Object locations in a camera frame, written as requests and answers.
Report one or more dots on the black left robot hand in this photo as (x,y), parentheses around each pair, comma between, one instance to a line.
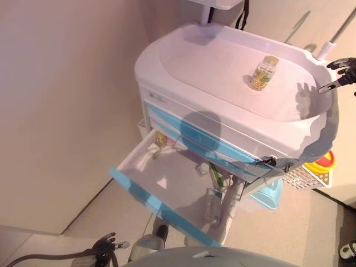
(104,247)

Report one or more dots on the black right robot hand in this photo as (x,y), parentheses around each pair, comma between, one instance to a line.
(349,72)

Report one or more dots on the clear bottle yellow capsules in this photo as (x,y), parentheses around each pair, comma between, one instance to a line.
(160,140)
(262,75)

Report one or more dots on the blue front cart drawer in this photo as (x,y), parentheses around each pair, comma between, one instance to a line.
(172,178)

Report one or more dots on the pink medicine box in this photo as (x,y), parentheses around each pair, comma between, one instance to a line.
(172,144)

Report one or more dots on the green medicine pack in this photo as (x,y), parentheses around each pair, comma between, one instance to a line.
(217,176)

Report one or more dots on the grey IV pole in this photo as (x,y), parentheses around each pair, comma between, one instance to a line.
(326,50)

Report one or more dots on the silver left robot leg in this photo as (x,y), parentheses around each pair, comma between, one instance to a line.
(147,244)

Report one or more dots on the yellow sharps container red lid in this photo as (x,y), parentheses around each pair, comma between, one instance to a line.
(322,165)

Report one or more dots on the grey robot torso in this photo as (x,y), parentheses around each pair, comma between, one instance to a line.
(208,258)

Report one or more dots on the small white box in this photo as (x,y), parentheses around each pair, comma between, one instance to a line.
(155,154)

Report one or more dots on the silver cart side latch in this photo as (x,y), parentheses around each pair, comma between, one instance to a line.
(287,167)

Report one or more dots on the white perforated side basket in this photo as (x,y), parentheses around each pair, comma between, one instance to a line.
(303,178)

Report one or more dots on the white blister pack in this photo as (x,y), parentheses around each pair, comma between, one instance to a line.
(212,207)

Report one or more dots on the black cart lock key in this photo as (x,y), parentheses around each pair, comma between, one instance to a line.
(268,161)

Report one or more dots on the white cart side bin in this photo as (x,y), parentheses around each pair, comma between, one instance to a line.
(141,129)

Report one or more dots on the white round tape roll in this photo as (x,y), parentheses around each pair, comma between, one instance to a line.
(204,167)

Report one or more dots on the white medical cart blue drawers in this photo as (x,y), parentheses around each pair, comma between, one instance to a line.
(208,64)

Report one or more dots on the light blue waste bin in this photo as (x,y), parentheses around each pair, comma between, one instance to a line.
(267,197)

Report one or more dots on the white overbed tray table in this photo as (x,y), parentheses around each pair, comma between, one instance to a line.
(205,16)

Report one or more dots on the bed caster wheel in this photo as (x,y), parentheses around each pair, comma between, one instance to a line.
(347,249)

